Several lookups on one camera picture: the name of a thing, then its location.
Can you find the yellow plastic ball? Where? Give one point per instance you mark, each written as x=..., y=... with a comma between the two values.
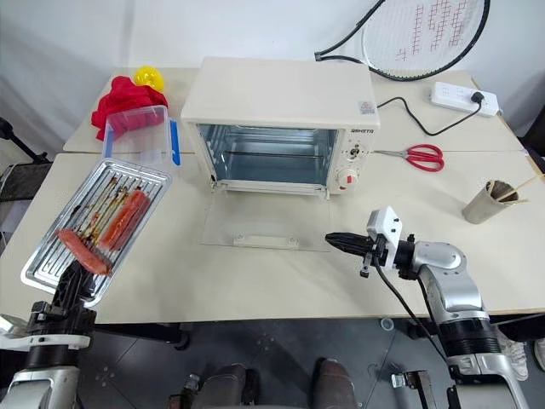
x=149, y=78

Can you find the long red sausage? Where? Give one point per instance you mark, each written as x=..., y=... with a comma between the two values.
x=125, y=217

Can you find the grey cylindrical chopstick cup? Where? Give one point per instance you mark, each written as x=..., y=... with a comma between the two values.
x=483, y=209

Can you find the white shoe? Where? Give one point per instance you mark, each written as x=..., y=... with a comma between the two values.
x=517, y=355

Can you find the glass oven door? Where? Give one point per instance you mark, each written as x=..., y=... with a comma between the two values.
x=264, y=221

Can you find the clear plastic container blue clips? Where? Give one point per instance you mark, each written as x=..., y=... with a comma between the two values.
x=136, y=136

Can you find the wooden chopstick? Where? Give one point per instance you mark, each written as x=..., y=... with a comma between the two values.
x=528, y=183
x=517, y=200

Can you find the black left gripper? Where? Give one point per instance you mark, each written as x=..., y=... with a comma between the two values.
x=64, y=319

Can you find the white power strip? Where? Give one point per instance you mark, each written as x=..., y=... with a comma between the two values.
x=451, y=96

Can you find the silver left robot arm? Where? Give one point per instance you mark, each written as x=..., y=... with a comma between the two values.
x=38, y=383

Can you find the red cloth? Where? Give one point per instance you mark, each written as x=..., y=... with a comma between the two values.
x=123, y=96

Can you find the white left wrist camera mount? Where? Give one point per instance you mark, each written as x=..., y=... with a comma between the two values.
x=47, y=340

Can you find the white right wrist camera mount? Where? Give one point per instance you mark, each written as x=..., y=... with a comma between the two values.
x=385, y=226

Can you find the silver metal baking tray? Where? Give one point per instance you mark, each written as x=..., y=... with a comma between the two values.
x=91, y=200

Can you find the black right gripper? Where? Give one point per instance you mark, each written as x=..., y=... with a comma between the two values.
x=374, y=251

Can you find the white oven timer knob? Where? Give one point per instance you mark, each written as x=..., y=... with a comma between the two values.
x=348, y=179

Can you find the dark rounded shape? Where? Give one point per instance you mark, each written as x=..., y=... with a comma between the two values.
x=227, y=385
x=334, y=383

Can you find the cream white toaster oven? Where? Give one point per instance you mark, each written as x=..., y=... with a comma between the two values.
x=277, y=91

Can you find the black stand leg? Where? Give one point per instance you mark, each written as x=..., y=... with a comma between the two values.
x=21, y=142

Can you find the short red sausage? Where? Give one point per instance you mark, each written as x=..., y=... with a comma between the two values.
x=83, y=251

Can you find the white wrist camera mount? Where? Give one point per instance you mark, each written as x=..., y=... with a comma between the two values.
x=385, y=226
x=47, y=340

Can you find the black tennis racket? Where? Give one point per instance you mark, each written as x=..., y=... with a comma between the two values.
x=340, y=44

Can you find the small oven temperature knob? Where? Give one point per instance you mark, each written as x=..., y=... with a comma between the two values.
x=354, y=152

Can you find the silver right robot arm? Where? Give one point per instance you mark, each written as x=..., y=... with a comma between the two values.
x=460, y=289

